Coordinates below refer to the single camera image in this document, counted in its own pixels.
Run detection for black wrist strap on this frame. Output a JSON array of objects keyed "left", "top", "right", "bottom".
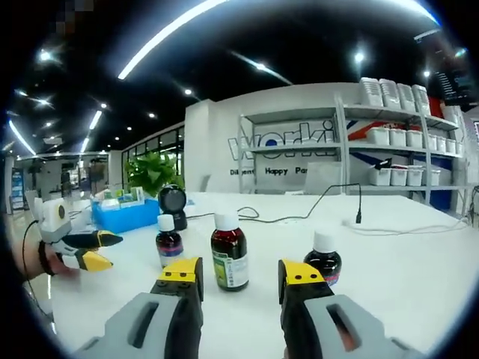
[{"left": 37, "top": 241, "right": 57, "bottom": 277}]

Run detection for wide dark medicine bottle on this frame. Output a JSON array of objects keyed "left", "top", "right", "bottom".
[{"left": 156, "top": 215, "right": 185, "bottom": 269}]

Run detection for green potted plant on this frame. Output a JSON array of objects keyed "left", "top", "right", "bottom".
[{"left": 125, "top": 151, "right": 186, "bottom": 197}]

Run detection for person's left hand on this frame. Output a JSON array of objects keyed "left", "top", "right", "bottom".
[{"left": 46, "top": 252, "right": 79, "bottom": 277}]

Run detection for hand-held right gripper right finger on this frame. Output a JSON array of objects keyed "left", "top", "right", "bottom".
[{"left": 278, "top": 259, "right": 424, "bottom": 359}]

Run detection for white cable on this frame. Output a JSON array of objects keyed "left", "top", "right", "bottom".
[{"left": 342, "top": 216, "right": 471, "bottom": 236}]

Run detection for small dark medicine bottle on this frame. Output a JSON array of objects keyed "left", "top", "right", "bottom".
[{"left": 303, "top": 230, "right": 344, "bottom": 288}]

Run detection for black barcode scanner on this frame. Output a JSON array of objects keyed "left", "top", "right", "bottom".
[{"left": 158, "top": 185, "right": 189, "bottom": 231}]

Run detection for rows of white storage bins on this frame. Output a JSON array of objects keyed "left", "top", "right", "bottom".
[{"left": 361, "top": 76, "right": 465, "bottom": 188}]

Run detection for tall red medicine bottle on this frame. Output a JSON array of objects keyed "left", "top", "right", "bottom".
[{"left": 210, "top": 212, "right": 250, "bottom": 292}]

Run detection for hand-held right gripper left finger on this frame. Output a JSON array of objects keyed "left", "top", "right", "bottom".
[{"left": 74, "top": 257, "right": 205, "bottom": 359}]

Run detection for white table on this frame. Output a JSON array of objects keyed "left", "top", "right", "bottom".
[{"left": 22, "top": 190, "right": 479, "bottom": 356}]

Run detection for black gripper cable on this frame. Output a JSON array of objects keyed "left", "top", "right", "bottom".
[{"left": 21, "top": 219, "right": 42, "bottom": 285}]

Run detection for blue plastic bin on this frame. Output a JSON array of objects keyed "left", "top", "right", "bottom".
[{"left": 91, "top": 197, "right": 161, "bottom": 233}]

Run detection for grey metal shelving unit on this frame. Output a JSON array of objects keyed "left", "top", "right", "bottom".
[{"left": 239, "top": 93, "right": 469, "bottom": 205}]

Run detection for grey translucent panel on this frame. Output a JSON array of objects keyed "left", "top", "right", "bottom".
[{"left": 305, "top": 161, "right": 344, "bottom": 192}]

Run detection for green white medicine box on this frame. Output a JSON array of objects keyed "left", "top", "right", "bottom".
[{"left": 119, "top": 188, "right": 145, "bottom": 203}]

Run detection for hanging dark display screen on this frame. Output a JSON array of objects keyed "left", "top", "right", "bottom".
[{"left": 433, "top": 67, "right": 471, "bottom": 109}]

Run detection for black scanner cable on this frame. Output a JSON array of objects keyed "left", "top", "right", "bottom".
[{"left": 235, "top": 182, "right": 363, "bottom": 224}]

